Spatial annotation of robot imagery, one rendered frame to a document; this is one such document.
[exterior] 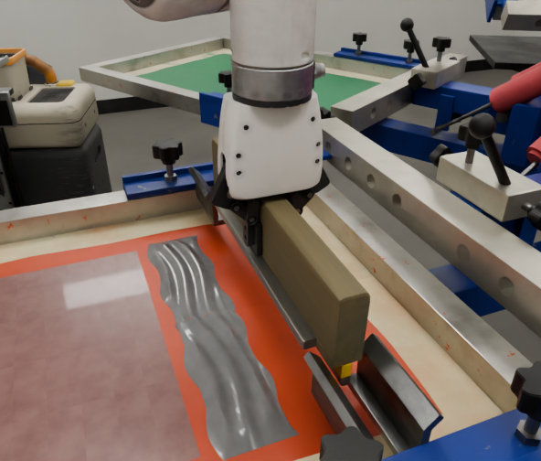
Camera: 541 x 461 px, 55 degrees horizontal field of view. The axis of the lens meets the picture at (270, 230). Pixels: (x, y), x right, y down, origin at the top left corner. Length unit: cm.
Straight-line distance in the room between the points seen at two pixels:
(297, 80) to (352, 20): 449
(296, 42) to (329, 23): 439
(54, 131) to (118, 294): 96
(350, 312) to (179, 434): 19
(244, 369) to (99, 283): 24
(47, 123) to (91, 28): 279
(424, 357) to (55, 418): 36
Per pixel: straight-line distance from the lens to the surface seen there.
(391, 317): 62
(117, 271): 70
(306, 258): 45
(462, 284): 76
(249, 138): 49
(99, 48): 434
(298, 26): 46
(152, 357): 57
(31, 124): 158
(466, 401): 55
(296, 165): 52
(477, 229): 64
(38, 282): 71
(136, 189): 80
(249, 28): 46
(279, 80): 47
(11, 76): 161
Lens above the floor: 135
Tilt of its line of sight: 31 degrees down
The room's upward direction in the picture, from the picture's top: straight up
